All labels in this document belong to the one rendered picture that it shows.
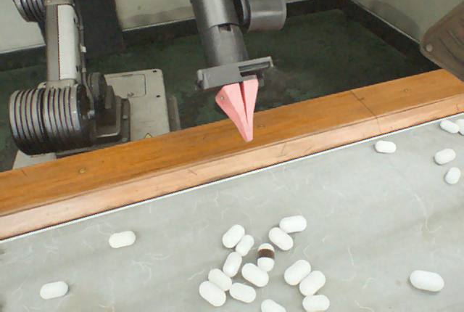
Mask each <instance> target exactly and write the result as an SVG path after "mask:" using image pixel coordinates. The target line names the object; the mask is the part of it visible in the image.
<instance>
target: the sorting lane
mask: <svg viewBox="0 0 464 312"><path fill-rule="evenodd" d="M443 120H448V121H450V122H452V123H454V124H455V123H456V121H457V120H464V113H463V114H459V115H455V116H452V117H449V118H442V119H438V120H434V121H431V122H428V123H424V124H420V125H418V126H413V127H410V128H406V129H402V130H399V131H395V132H393V133H390V134H385V135H382V136H377V137H374V138H372V139H366V140H364V141H359V142H356V143H353V144H348V145H346V146H343V147H338V148H335V149H330V150H327V151H325V152H320V153H317V154H314V155H309V156H306V157H301V158H299V159H296V160H291V161H288V162H285V163H280V164H277V165H273V166H270V167H266V168H262V169H259V170H257V171H253V172H251V173H246V174H243V175H240V176H235V177H233V178H227V179H225V180H222V181H217V182H214V183H211V184H206V185H204V186H199V187H196V188H193V189H188V190H186V191H182V192H178V193H175V194H170V195H167V196H164V197H159V198H157V199H153V200H149V201H146V202H145V201H143V202H139V203H136V204H132V205H128V206H125V207H122V208H118V209H114V210H110V211H107V212H104V213H100V214H96V215H92V216H89V217H85V218H81V219H78V220H75V221H71V222H68V223H64V224H60V225H58V226H53V227H50V228H47V229H42V230H40V231H35V232H32V233H29V234H24V235H21V236H18V237H14V238H11V239H7V240H4V241H0V312H262V310H261V304H262V302H263V300H265V299H271V300H273V301H274V302H275V303H277V304H279V305H281V306H282V307H284V308H285V310H286V312H309V311H306V310H305V309H304V307H303V305H302V301H303V299H304V298H305V297H306V295H303V294H302V293H301V292H300V289H299V283H300V282H299V283H297V284H289V283H287V282H286V280H285V279H284V273H285V271H286V269H288V268H289V267H292V266H293V265H294V264H295V263H296V262H297V261H299V260H305V261H307V262H308V263H309V264H310V266H311V272H312V271H316V270H318V271H321V272H322V273H323V275H324V277H325V283H324V285H323V286H322V287H321V288H319V289H318V290H317V291H316V292H315V293H314V294H313V295H325V296H326V297H327V298H328V300H329V307H328V309H326V310H325V311H312V312H464V135H463V134H462V133H461V132H460V131H458V132H457V133H451V132H449V131H447V130H444V129H443V128H442V127H441V126H440V123H441V122H442V121H443ZM378 141H391V142H393V143H395V144H396V147H397V148H396V150H395V151H394V152H393V153H387V152H379V151H377V150H376V147H375V145H376V143H377V142H378ZM444 149H453V150H454V151H455V154H456V156H455V159H453V160H451V161H449V162H447V163H444V164H439V163H437V162H436V161H435V159H434V156H435V154H436V153H437V152H440V151H442V150H444ZM453 167H456V168H459V169H460V171H461V175H460V177H459V179H458V182H457V183H455V184H449V183H447V182H446V180H445V176H446V175H447V172H448V170H449V169H450V168H453ZM298 215H300V216H302V217H303V218H305V220H306V222H307V226H306V228H305V230H303V231H298V232H294V233H289V234H288V235H289V236H290V237H291V238H292V239H293V242H294V244H293V247H292V248H291V249H290V250H282V249H281V248H280V247H279V246H277V245H276V244H275V243H272V242H271V241H270V239H269V236H268V234H269V231H271V230H272V229H274V228H280V223H281V221H282V220H283V219H284V218H289V217H293V216H298ZM235 225H240V226H242V227H243V228H244V232H245V233H244V236H246V235H249V236H251V237H252V238H253V240H254V244H253V245H252V247H251V248H250V250H249V252H248V253H247V254H246V255H245V256H241V264H240V266H239V269H238V271H237V273H236V275H235V276H233V277H229V278H230V279H231V282H232V285H233V284H235V283H239V284H243V285H245V286H248V287H252V288H253V289H254V291H255V294H256V295H255V298H254V300H253V301H252V302H249V303H247V302H244V301H242V300H238V299H236V298H234V297H232V296H231V294H230V291H229V289H230V288H229V289H228V290H223V291H224V293H225V302H224V303H223V304H222V305H220V306H214V305H213V304H211V303H210V302H209V301H207V300H206V299H205V298H203V297H202V296H201V295H200V293H199V286H200V284H201V283H202V282H209V279H208V275H209V272H210V271H211V270H212V269H218V270H220V271H222V272H223V266H224V264H225V262H226V260H227V258H228V256H229V254H231V253H235V252H236V246H235V247H232V248H228V247H226V246H225V245H224V244H223V236H224V235H225V234H226V233H227V232H228V230H229V229H230V228H231V227H232V226H235ZM123 231H132V232H133V233H134V234H135V235H136V239H135V241H134V243H133V244H131V245H126V246H122V247H117V248H115V247H112V246H111V245H110V244H109V238H110V237H111V235H112V234H114V233H119V232H123ZM240 241H241V240H240ZM240 241H239V242H240ZM239 242H238V243H239ZM238 243H237V244H238ZM263 244H269V245H271V246H272V248H273V250H274V264H273V268H272V269H271V270H270V271H269V272H266V274H267V275H268V283H267V284H266V285H265V286H262V287H257V286H255V285H254V284H252V283H251V282H249V281H247V280H246V279H245V278H244V277H243V276H242V273H241V270H242V268H243V267H244V266H245V265H246V264H248V263H251V264H253V265H255V266H256V267H258V266H257V252H258V249H259V247H260V245H263ZM417 270H420V271H427V272H431V273H435V274H438V275H440V277H441V278H443V280H444V287H443V288H442V289H441V290H440V291H438V292H434V291H429V290H422V289H418V288H416V287H414V286H413V285H412V283H411V281H410V275H411V273H412V272H414V271H417ZM311 272H310V273H311ZM55 282H65V283H66V284H67V286H68V290H67V292H66V293H65V294H64V295H62V296H59V297H52V298H48V299H45V298H43V297H41V295H40V290H41V288H42V286H44V285H45V284H47V283H55Z"/></svg>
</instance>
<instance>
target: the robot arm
mask: <svg viewBox="0 0 464 312"><path fill-rule="evenodd" d="M189 1H190V3H192V4H191V5H192V8H193V11H194V16H195V19H196V24H197V27H198V31H199V35H200V39H201V42H202V47H203V50H204V55H205V58H206V61H207V66H208V68H207V69H203V70H198V71H197V72H196V75H195V78H194V82H193V87H194V92H195V93H198V92H199V91H202V92H203V93H204V92H208V91H215V90H217V91H216V92H215V99H216V102H217V103H218V104H219V105H220V107H221V108H222V109H223V110H224V112H225V113H226V114H227V115H228V117H229V118H230V119H231V120H232V121H233V122H234V123H235V125H236V127H237V129H238V130H239V132H240V134H241V135H242V137H243V138H244V141H251V140H252V115H253V110H254V103H255V98H256V94H257V90H258V89H260V88H262V87H263V86H264V83H263V80H262V79H263V77H264V74H263V70H266V71H268V70H271V69H272V68H273V67H274V66H273V63H272V61H271V58H270V57H264V58H260V59H254V60H249V58H248V55H247V51H246V47H245V44H244V40H243V36H242V34H250V33H264V32H271V31H278V30H280V29H281V28H282V27H283V24H284V22H285V19H286V5H285V1H284V0H189Z"/></svg>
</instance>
